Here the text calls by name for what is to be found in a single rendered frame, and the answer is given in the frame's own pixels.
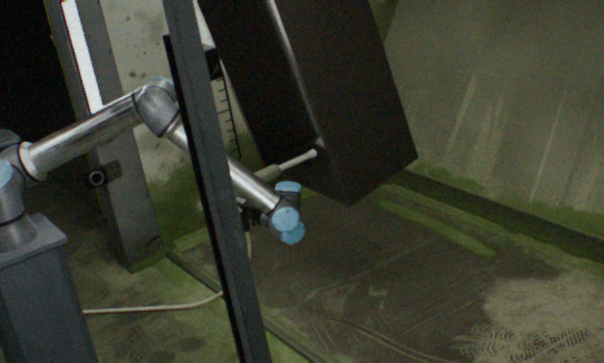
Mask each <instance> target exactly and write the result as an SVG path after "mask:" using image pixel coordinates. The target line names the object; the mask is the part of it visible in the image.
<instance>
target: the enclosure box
mask: <svg viewBox="0 0 604 363"><path fill-rule="evenodd" d="M194 3H195V6H196V9H197V11H198V13H199V16H200V18H201V20H202V22H203V24H204V27H205V30H206V33H207V35H208V38H209V40H210V42H211V45H212V46H217V47H218V50H219V55H220V60H221V64H222V68H223V71H224V73H225V76H226V78H227V80H228V83H229V86H230V90H231V92H232V95H233V97H234V99H235V102H236V104H237V106H238V108H239V110H240V113H241V115H242V118H243V121H244V123H245V125H246V128H247V130H248V133H249V135H250V136H251V137H252V140H253V142H254V146H255V148H256V151H257V153H258V155H259V158H260V160H261V162H262V165H263V167H264V168H266V167H268V166H271V165H273V164H275V165H277V166H279V165H281V164H283V163H286V162H288V161H290V160H292V159H294V158H297V157H300V156H302V155H304V154H307V152H309V151H312V150H315V151H316V152H317V156H316V157H314V158H309V159H307V160H305V161H303V162H300V163H298V164H296V165H294V166H292V167H289V168H287V169H285V170H283V171H281V172H282V174H281V175H283V178H284V179H287V180H289V181H290V182H295V183H298V184H299V185H300V186H303V187H305V188H307V189H311V190H313V191H315V192H317V193H320V194H322V195H324V196H327V197H329V198H330V199H332V200H335V201H337V202H339V203H342V204H345V205H347V206H353V205H354V204H356V203H357V202H358V201H360V200H361V199H362V198H364V197H365V196H367V195H368V194H369V193H372V192H373V191H374V190H376V189H377V188H379V187H380V186H381V185H382V184H384V183H385V182H387V181H388V180H390V179H391V177H393V176H394V175H395V174H396V173H397V172H399V171H400V170H401V169H404V168H405V167H407V166H408V165H409V164H411V163H412V162H414V161H415V160H416V159H418V158H419V157H418V153H417V150H416V146H415V143H414V140H413V137H412V134H411V131H410V128H409V125H408V122H407V119H406V114H405V111H403V108H402V105H401V102H400V99H399V94H398V91H397V88H396V85H395V81H394V78H393V74H392V71H391V68H390V65H389V62H388V60H387V56H386V53H385V50H384V46H383V43H382V40H381V36H380V33H379V30H378V28H377V27H376V25H375V22H374V16H373V13H372V10H371V6H370V3H369V0H194Z"/></svg>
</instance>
